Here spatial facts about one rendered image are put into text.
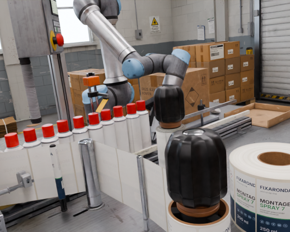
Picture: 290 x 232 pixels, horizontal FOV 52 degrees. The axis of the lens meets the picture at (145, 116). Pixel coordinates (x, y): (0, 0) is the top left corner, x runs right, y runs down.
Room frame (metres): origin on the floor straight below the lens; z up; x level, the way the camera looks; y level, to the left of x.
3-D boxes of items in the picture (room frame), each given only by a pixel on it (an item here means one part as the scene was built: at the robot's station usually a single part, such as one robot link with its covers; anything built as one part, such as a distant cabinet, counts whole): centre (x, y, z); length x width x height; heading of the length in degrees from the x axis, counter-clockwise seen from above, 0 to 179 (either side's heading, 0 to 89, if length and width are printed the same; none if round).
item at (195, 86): (1.62, -0.18, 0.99); 0.30 x 0.24 x 0.27; 129
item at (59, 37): (0.91, 0.23, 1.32); 0.04 x 0.03 x 0.04; 2
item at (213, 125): (1.10, -0.09, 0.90); 1.07 x 0.01 x 0.02; 127
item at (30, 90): (0.93, 0.35, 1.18); 0.04 x 0.04 x 0.21
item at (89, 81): (1.02, 0.16, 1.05); 0.10 x 0.04 x 0.33; 37
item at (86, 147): (0.72, 0.16, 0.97); 0.05 x 0.05 x 0.19
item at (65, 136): (0.88, 0.26, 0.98); 0.05 x 0.05 x 0.20
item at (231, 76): (5.09, -1.26, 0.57); 1.20 x 0.85 x 1.14; 123
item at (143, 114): (1.07, 0.01, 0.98); 0.05 x 0.05 x 0.20
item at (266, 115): (1.55, -0.63, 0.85); 0.30 x 0.26 x 0.04; 127
